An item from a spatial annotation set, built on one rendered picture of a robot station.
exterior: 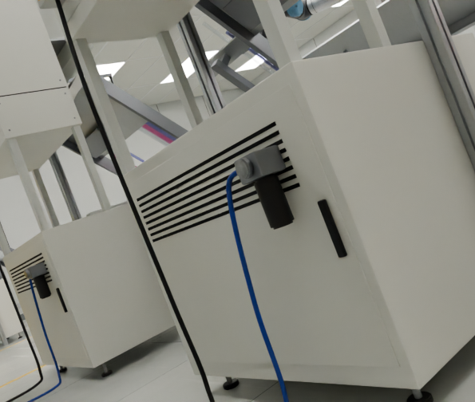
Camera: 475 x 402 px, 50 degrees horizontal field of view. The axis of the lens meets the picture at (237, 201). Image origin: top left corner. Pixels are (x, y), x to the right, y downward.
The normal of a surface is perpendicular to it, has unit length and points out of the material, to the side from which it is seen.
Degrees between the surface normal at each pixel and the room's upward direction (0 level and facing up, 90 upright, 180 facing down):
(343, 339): 90
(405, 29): 137
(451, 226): 90
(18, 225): 90
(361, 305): 90
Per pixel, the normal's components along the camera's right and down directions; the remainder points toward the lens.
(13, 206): 0.58, -0.23
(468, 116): -0.73, 0.28
